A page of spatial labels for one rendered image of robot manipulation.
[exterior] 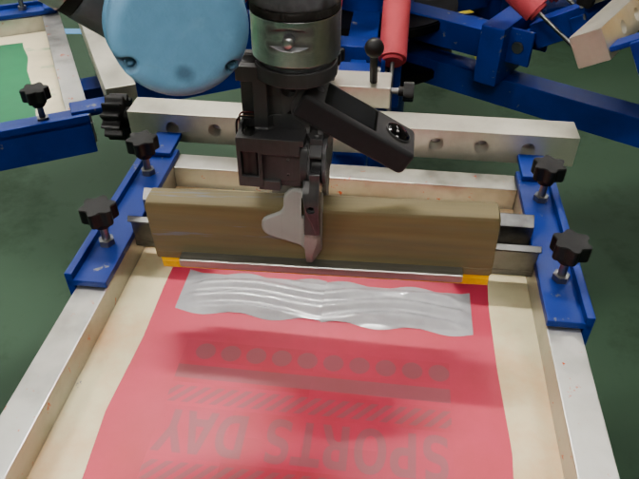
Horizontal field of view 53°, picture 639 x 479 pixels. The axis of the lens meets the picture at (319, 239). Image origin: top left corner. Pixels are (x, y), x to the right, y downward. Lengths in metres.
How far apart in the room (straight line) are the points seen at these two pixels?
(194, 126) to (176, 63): 0.67
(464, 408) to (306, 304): 0.22
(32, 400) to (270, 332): 0.26
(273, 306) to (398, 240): 0.21
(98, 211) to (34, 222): 1.89
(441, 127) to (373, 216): 0.38
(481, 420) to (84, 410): 0.41
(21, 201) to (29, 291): 0.56
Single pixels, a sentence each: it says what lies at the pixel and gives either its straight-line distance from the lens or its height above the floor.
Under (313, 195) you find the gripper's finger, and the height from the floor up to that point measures 1.18.
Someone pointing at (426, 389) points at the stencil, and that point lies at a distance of 0.71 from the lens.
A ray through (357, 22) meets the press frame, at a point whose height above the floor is 1.02.
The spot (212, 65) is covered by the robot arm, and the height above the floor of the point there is 1.37.
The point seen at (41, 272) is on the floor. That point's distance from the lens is 2.44.
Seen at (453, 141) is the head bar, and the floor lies 1.02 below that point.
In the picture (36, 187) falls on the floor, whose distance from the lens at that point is 2.89.
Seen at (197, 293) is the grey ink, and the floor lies 0.96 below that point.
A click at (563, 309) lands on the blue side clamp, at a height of 1.00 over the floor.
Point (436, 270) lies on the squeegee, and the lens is 0.66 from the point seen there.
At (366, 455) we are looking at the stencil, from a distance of 0.66.
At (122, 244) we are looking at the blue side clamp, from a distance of 0.84.
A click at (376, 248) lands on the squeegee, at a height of 1.10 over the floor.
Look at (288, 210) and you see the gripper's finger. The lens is 0.61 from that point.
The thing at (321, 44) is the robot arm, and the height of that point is 1.31.
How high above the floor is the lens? 1.52
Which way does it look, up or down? 40 degrees down
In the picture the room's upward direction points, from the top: straight up
